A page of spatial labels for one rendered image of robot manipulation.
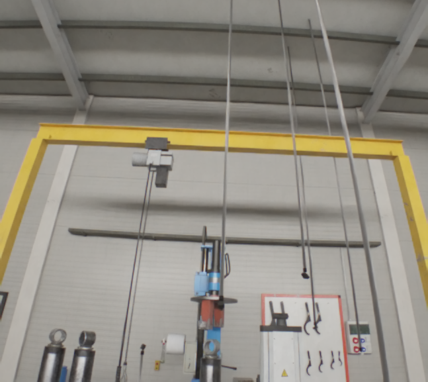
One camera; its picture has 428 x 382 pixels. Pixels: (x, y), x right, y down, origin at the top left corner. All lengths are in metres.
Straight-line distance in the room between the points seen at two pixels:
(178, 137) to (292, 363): 3.07
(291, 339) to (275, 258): 3.74
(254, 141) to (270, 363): 2.85
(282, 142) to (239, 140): 0.61
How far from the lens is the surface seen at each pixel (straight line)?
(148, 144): 4.27
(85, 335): 3.77
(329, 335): 6.31
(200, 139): 4.35
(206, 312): 3.78
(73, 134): 4.82
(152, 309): 6.09
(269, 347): 2.52
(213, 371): 3.53
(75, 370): 3.78
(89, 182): 7.16
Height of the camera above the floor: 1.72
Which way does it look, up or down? 29 degrees up
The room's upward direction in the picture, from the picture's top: 2 degrees clockwise
